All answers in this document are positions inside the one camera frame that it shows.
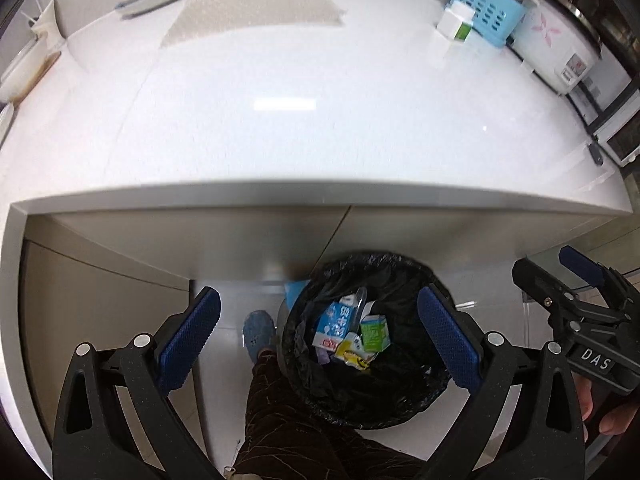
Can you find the small black device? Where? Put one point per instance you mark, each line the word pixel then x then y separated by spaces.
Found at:
pixel 596 154

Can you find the clear plastic sleeve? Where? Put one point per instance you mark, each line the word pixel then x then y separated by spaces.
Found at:
pixel 357 305

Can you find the white toaster oven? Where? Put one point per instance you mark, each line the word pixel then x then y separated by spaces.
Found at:
pixel 612 105

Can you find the white floral rice cooker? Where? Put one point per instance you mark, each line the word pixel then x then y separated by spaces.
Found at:
pixel 550 40

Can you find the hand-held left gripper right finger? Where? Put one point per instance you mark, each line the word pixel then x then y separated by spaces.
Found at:
pixel 450 340

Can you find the blue plastic item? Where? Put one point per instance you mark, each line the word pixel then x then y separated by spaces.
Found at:
pixel 297 291

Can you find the white utensil holder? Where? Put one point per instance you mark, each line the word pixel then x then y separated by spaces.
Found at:
pixel 50 25

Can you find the blue utensil basket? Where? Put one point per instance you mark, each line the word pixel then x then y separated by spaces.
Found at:
pixel 495 15

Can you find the person's leg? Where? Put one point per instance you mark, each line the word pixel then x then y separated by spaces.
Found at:
pixel 300 425

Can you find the round wooden coaster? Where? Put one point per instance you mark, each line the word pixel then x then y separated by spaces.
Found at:
pixel 42 77

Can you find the large white bowl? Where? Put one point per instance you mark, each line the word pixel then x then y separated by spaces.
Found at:
pixel 22 72

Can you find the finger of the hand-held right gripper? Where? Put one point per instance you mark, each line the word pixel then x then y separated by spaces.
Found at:
pixel 542 282
pixel 582 265

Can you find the blue striped plate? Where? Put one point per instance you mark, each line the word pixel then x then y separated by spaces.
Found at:
pixel 5 122

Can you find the black metal rack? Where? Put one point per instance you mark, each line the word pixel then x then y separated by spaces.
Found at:
pixel 617 15

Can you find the blue slipper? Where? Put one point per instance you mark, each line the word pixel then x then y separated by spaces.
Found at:
pixel 257 335

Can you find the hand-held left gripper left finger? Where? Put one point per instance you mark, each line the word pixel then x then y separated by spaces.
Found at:
pixel 192 335

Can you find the black trash bin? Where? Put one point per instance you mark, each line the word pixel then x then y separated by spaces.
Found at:
pixel 370 395

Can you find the person's right hand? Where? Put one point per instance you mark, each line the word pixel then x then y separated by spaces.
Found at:
pixel 612 415

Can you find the green white carton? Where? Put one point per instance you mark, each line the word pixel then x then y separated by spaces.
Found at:
pixel 375 332

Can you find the clear bubble wrap sheet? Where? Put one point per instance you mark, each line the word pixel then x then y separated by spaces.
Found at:
pixel 255 15

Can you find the blue white milk carton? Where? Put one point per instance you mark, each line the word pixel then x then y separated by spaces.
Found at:
pixel 332 327

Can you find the white chopstick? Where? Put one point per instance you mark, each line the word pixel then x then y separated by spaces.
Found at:
pixel 39 5
pixel 32 17

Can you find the yellow snack wrapper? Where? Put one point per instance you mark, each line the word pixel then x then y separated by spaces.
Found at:
pixel 352 352

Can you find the white pill bottle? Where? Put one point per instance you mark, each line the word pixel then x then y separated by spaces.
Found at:
pixel 455 22

